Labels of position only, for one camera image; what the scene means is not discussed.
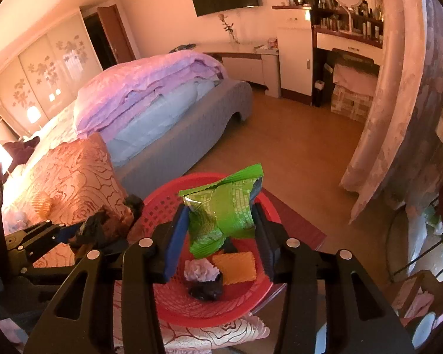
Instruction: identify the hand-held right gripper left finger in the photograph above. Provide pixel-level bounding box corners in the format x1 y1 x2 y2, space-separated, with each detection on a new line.
24 204 190 354

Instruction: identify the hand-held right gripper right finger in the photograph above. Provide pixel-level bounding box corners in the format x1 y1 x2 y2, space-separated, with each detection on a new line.
253 202 416 354

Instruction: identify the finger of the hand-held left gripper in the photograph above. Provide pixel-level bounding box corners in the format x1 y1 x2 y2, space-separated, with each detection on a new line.
5 219 66 253
20 229 82 284

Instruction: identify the white tissue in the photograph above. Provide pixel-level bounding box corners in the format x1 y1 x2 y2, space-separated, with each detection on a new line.
184 259 221 283
4 210 32 235

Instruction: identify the brown dried peel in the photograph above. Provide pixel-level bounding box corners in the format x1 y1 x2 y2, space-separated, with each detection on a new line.
69 206 133 255

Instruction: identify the yellow foam fruit net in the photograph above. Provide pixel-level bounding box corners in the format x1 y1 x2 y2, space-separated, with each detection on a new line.
211 251 257 286
31 191 54 216

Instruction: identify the black wrapper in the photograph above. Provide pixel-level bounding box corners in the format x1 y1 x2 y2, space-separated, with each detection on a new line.
123 195 145 229

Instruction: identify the green snack wrapper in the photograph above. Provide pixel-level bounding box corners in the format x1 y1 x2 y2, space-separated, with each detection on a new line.
178 163 265 259

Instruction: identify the dark paper ball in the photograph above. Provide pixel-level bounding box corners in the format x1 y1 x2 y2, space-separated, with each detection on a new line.
188 278 224 301

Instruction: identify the red plastic basket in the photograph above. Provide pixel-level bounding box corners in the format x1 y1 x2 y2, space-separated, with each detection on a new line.
131 172 286 328

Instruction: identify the dark cloth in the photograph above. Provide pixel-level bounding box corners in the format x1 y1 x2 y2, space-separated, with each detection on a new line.
2 136 41 166

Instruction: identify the grey-blue bed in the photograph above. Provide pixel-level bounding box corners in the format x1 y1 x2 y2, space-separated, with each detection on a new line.
0 79 253 200

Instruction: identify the pale blue folded quilt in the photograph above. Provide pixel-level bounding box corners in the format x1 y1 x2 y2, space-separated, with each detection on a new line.
105 79 222 166

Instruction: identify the clear plastic bag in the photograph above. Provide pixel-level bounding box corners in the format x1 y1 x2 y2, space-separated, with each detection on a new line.
406 206 440 266

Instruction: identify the black narrow bin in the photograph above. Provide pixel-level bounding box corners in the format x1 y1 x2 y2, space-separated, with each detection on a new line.
312 79 326 108

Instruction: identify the floral sliding-door wardrobe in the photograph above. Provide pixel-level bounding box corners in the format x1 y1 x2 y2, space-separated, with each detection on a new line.
0 7 104 137

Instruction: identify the pink folded quilt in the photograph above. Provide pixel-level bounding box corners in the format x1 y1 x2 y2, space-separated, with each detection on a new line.
75 51 227 141

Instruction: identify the patterned stool with pink cloth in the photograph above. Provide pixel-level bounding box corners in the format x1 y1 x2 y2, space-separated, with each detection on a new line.
330 52 378 123

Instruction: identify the low white cabinet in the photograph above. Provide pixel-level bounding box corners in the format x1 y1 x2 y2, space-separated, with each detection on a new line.
170 41 281 98

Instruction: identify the pale blue round stool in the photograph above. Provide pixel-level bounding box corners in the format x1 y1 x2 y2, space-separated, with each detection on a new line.
411 312 443 347

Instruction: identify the tall white cabinet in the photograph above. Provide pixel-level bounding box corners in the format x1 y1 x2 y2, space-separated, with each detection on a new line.
277 5 314 106

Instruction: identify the pink lace curtain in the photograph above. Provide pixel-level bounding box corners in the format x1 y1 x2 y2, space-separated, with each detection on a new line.
340 0 429 224

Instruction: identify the brown wooden door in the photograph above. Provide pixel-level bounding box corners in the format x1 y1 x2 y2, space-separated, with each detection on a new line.
97 4 137 69

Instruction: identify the rose in glass vase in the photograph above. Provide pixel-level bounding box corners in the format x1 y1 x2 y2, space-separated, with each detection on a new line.
218 13 240 45

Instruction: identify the white dressing table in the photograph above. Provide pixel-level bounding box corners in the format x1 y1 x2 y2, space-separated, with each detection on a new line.
312 26 385 119

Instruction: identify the row of cosmetic bottles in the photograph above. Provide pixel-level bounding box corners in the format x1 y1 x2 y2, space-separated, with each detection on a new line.
286 0 385 39

